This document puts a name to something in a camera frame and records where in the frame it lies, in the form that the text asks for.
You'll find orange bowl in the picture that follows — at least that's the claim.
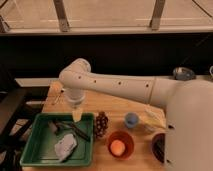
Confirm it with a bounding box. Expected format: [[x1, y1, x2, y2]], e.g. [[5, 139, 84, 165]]
[[107, 131, 134, 159]]

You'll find white cloth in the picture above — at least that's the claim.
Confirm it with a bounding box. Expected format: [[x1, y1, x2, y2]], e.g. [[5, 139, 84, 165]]
[[54, 134, 77, 162]]

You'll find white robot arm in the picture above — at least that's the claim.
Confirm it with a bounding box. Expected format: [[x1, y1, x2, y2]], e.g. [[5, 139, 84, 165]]
[[59, 58, 213, 171]]

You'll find dark brown bowl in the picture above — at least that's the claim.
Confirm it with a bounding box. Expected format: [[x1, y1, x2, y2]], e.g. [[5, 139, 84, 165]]
[[151, 133, 165, 163]]

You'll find peach fruit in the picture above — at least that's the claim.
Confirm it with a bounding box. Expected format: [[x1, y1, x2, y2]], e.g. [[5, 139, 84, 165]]
[[110, 140, 125, 156]]

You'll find brown pine cone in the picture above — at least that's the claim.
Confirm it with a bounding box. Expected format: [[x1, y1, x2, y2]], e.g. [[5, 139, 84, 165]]
[[94, 111, 108, 138]]

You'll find silver metal bowl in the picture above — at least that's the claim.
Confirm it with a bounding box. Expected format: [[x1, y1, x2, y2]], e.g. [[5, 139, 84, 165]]
[[173, 67, 196, 81]]

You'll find black sponge in bowl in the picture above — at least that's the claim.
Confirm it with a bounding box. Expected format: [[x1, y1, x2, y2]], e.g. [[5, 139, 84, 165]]
[[156, 141, 165, 162]]

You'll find green plastic tray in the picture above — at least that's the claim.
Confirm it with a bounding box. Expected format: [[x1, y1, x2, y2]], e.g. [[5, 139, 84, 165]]
[[20, 113, 94, 167]]

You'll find small blue cup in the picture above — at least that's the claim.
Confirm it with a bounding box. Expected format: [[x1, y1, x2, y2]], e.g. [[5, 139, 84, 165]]
[[124, 113, 139, 128]]

